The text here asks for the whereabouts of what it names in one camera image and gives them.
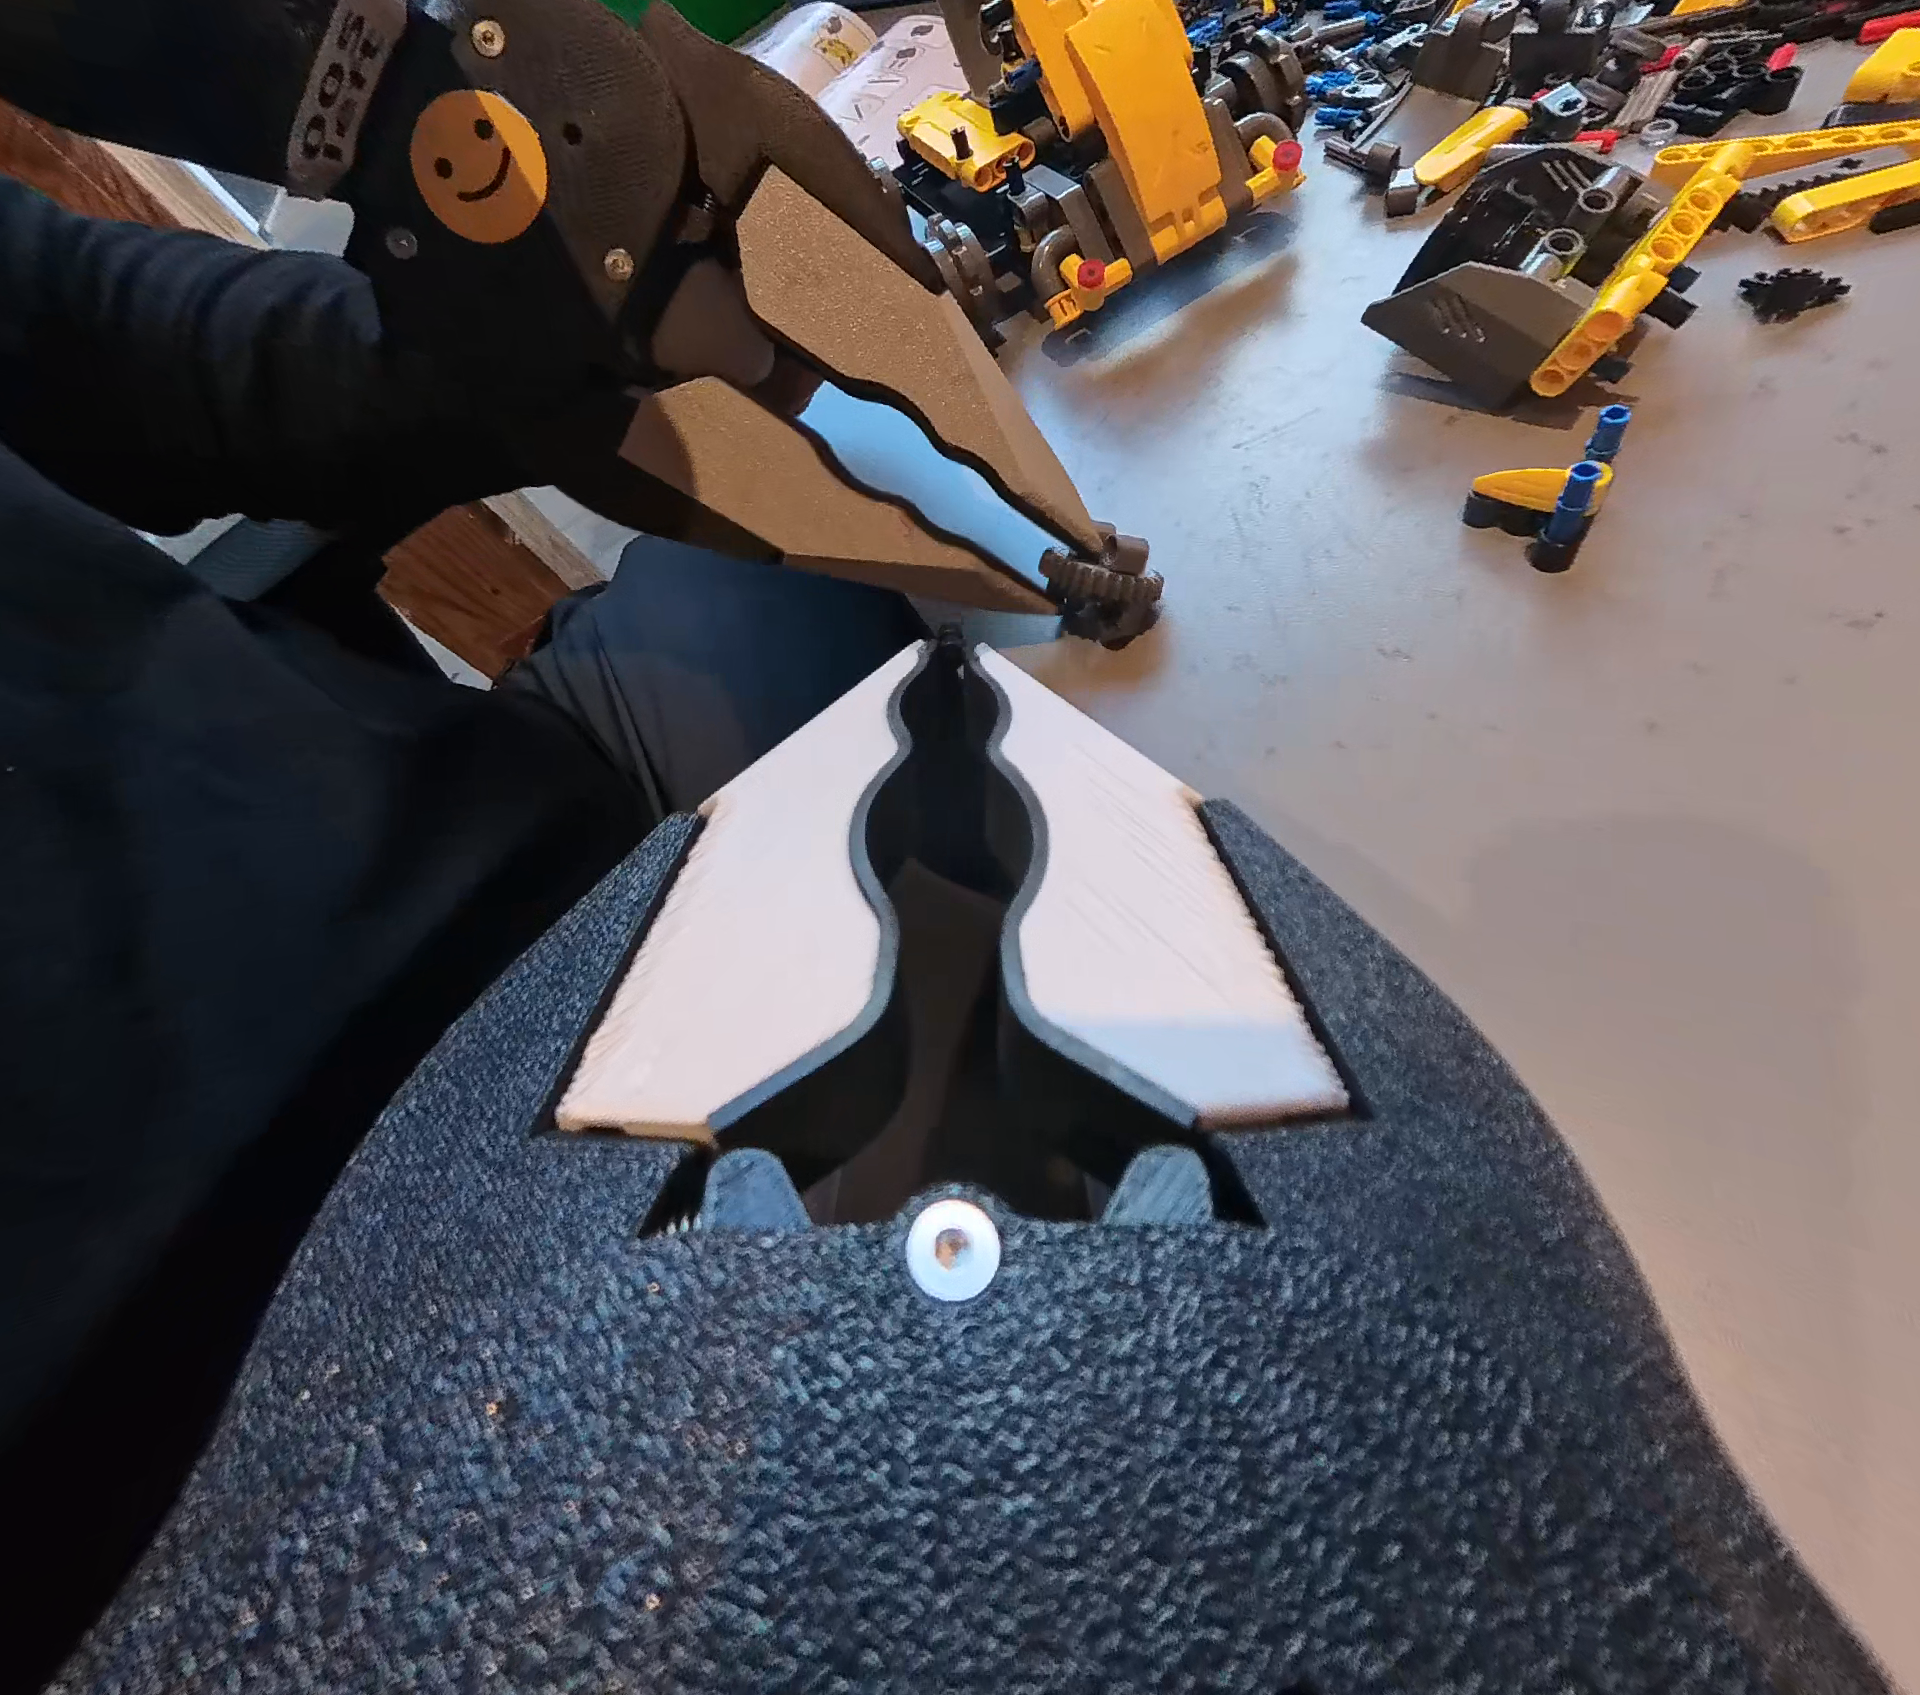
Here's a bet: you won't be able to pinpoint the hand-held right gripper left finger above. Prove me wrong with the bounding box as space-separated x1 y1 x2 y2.
554 641 950 1144

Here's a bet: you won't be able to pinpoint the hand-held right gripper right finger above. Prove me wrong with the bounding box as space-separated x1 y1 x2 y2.
973 645 1357 1133

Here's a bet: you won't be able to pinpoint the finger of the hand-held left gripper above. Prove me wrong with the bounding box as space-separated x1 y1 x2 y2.
618 371 1068 617
735 161 1116 549

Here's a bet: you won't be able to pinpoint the person's left forearm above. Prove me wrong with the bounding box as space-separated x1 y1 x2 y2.
0 171 649 541

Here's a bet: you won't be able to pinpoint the person's legs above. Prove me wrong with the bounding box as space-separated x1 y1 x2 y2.
495 539 932 811

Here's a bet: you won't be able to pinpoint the instruction booklet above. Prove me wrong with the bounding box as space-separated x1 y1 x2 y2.
743 0 962 151

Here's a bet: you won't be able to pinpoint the wooden panel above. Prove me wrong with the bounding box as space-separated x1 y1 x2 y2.
374 491 603 683

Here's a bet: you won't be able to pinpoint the yellow toy brick car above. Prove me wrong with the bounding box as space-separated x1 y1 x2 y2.
897 0 1308 353

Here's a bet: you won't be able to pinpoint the yellow grey wheel assembly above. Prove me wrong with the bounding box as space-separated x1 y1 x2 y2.
1362 141 1705 413

